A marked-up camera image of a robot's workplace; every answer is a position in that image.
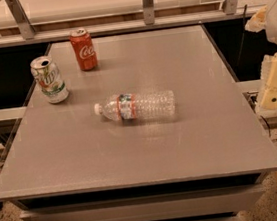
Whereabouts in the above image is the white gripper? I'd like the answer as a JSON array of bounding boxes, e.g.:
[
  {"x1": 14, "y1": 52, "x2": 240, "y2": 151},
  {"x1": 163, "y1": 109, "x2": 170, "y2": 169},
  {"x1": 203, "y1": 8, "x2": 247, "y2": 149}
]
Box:
[{"x1": 244, "y1": 0, "x2": 277, "y2": 110}]

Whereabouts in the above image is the clear plastic water bottle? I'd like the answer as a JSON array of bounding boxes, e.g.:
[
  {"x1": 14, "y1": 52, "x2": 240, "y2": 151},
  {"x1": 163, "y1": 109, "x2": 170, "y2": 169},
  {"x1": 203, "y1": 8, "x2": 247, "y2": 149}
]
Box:
[{"x1": 94, "y1": 90, "x2": 176, "y2": 121}]

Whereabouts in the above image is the grey table cabinet with drawers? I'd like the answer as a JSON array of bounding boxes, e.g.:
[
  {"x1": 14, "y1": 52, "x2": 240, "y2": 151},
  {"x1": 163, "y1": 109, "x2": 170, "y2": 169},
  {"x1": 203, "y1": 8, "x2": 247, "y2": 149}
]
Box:
[{"x1": 0, "y1": 26, "x2": 277, "y2": 221}]

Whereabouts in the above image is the red Coca-Cola can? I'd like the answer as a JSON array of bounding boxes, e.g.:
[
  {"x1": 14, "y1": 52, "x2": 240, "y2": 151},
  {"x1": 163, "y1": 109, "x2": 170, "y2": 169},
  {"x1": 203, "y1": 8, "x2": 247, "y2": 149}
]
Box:
[{"x1": 69, "y1": 28, "x2": 98, "y2": 71}]

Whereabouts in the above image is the green white 7UP can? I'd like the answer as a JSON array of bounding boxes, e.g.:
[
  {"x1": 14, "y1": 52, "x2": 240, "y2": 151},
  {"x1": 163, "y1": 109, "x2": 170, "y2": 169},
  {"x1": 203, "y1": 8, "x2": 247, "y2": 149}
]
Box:
[{"x1": 30, "y1": 55, "x2": 69, "y2": 104}]

